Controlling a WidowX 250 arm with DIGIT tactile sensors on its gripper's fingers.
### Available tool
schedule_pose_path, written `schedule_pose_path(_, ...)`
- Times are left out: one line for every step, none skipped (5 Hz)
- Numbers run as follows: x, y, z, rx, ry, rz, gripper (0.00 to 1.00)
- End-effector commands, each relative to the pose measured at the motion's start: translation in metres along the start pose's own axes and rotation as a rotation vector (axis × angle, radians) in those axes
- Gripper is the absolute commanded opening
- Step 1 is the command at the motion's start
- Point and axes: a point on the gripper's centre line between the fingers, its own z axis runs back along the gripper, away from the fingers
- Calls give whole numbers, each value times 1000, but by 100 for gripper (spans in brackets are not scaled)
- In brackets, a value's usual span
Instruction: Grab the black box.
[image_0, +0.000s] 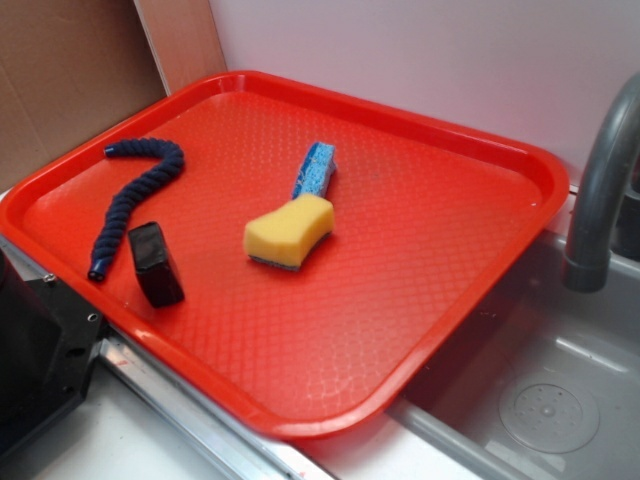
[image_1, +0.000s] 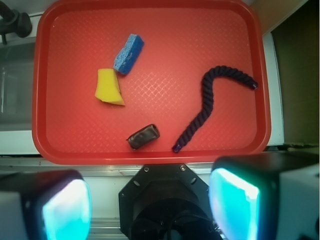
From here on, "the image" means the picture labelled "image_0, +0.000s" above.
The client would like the grey plastic sink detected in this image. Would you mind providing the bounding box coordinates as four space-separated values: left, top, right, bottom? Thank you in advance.
319 185 640 480

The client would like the yellow sponge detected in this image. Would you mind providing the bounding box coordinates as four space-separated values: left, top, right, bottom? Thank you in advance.
243 193 335 271

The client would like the grey faucet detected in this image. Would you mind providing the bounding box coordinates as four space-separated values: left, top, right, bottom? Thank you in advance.
561 74 639 293

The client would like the blue sponge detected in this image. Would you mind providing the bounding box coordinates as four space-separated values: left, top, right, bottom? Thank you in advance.
291 142 336 199

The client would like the brown cardboard panel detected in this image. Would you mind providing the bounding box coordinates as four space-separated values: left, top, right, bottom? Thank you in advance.
1 1 165 190

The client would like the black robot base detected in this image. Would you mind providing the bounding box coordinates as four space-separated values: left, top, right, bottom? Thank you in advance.
1 255 104 459

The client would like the dark blue rope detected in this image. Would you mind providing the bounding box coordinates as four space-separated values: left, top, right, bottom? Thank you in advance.
87 139 186 282

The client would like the red plastic tray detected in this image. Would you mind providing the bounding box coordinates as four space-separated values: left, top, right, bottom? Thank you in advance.
1 72 569 439

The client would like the metal rail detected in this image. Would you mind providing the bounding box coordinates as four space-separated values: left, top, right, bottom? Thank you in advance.
0 234 321 480

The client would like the black box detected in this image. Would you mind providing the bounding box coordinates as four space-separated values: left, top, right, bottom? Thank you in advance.
128 222 185 308

